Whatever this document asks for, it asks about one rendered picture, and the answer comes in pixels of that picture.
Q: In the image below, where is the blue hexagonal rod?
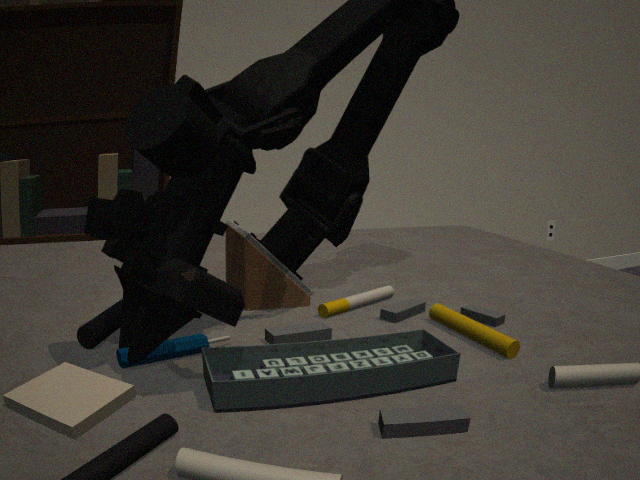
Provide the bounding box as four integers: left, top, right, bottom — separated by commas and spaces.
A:
116, 334, 230, 368

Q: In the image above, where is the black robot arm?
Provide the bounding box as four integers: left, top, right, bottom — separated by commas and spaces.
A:
84, 0, 460, 280

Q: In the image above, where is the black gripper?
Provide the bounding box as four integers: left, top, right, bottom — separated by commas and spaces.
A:
102, 182, 245, 364

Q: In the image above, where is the black cylinder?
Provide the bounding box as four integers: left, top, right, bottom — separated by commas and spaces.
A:
61, 413, 179, 480
77, 299, 123, 350

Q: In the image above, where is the beige cylinder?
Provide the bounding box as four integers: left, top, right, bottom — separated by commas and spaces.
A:
548, 363, 640, 388
175, 447, 342, 480

